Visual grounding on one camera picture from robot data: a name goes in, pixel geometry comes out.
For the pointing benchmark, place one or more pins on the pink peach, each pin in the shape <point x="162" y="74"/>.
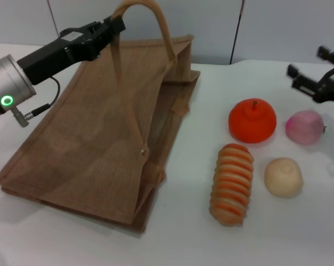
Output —
<point x="303" y="127"/>

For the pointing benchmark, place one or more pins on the beige round bun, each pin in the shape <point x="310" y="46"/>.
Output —
<point x="284" y="177"/>

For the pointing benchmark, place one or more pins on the orange fruit with stem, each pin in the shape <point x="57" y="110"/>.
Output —
<point x="252" y="124"/>

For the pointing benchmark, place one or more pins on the orange striped bread roll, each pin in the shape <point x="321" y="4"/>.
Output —
<point x="231" y="185"/>

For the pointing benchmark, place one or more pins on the brown jute handbag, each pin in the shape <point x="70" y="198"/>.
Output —
<point x="81" y="155"/>

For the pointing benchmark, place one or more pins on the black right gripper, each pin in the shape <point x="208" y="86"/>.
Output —
<point x="333" y="86"/>

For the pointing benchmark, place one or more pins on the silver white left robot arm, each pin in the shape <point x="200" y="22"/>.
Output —
<point x="6" y="83"/>

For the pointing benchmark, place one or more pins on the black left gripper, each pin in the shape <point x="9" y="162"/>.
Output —
<point x="64" y="50"/>

